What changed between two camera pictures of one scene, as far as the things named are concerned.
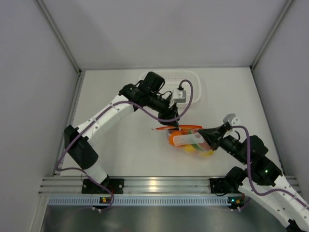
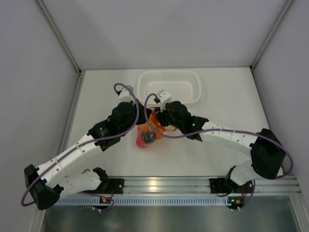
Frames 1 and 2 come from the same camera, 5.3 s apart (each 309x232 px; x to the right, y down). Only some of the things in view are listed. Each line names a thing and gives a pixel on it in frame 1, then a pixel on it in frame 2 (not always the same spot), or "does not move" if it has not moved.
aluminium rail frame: x=73 y=185 does not move
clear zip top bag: x=187 y=138 -> x=152 y=131
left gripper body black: x=163 y=108 -> x=127 y=127
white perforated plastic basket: x=173 y=78 does not move
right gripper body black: x=218 y=139 -> x=167 y=120
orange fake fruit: x=172 y=135 -> x=157 y=124
